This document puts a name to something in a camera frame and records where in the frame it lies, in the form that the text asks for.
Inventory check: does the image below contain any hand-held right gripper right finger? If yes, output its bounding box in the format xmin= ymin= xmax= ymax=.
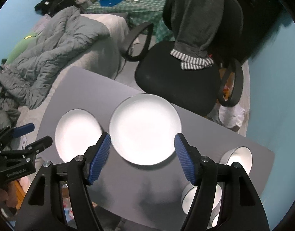
xmin=174 ymin=133 xmax=271 ymax=231

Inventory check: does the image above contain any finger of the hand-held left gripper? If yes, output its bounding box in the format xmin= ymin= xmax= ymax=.
xmin=0 ymin=136 xmax=53 ymax=160
xmin=0 ymin=123 xmax=35 ymax=147

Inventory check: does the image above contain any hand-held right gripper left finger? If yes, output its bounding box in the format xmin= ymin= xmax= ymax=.
xmin=14 ymin=132 xmax=112 ymax=231

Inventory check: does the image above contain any small white plate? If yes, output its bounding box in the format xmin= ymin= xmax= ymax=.
xmin=55 ymin=109 xmax=103 ymax=163

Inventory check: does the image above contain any white bowl with black rim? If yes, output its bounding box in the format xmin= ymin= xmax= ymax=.
xmin=219 ymin=146 xmax=253 ymax=174
xmin=181 ymin=182 xmax=222 ymax=216
xmin=208 ymin=207 xmax=221 ymax=229

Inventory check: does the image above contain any large white plate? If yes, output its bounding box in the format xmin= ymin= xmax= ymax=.
xmin=109 ymin=93 xmax=182 ymax=166

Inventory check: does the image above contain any person's left hand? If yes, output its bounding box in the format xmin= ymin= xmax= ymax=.
xmin=0 ymin=185 xmax=18 ymax=214

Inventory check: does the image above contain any large white plastic bag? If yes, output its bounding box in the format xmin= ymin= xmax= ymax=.
xmin=218 ymin=103 xmax=245 ymax=129

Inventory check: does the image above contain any black office chair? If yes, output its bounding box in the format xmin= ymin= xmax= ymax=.
xmin=120 ymin=0 xmax=244 ymax=117

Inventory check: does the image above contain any green plush toy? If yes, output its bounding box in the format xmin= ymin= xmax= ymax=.
xmin=6 ymin=32 xmax=39 ymax=63

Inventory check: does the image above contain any grey quilted duvet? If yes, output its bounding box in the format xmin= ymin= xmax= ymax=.
xmin=0 ymin=6 xmax=112 ymax=130

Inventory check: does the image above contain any black clothing pile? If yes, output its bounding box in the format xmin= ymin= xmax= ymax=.
xmin=34 ymin=0 xmax=76 ymax=17

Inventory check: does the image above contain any green checkered tablecloth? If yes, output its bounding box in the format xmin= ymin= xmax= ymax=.
xmin=86 ymin=0 xmax=175 ymax=42

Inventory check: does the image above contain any black hanging garment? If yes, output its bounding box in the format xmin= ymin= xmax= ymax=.
xmin=210 ymin=0 xmax=292 ymax=60

